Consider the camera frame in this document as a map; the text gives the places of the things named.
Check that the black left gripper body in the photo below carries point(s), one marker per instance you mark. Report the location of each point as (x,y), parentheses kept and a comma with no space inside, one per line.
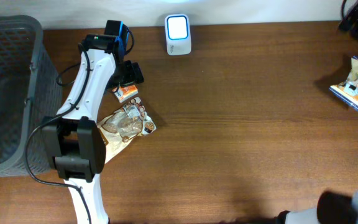
(127,74)

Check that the beige brown snack pouch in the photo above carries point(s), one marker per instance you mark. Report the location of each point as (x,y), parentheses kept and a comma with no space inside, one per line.
(123,125)

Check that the white barcode scanner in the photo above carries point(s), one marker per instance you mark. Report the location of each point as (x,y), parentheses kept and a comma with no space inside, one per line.
(178,34)

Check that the grey plastic basket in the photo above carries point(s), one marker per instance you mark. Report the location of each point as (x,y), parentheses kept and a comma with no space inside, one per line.
(28,93)

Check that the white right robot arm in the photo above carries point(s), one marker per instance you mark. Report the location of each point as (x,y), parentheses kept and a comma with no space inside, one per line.
(332,207)

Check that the small orange box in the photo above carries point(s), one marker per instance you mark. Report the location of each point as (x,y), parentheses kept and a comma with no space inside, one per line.
(124,93)

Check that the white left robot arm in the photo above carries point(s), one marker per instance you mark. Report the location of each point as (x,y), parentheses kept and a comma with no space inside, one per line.
(73,143)

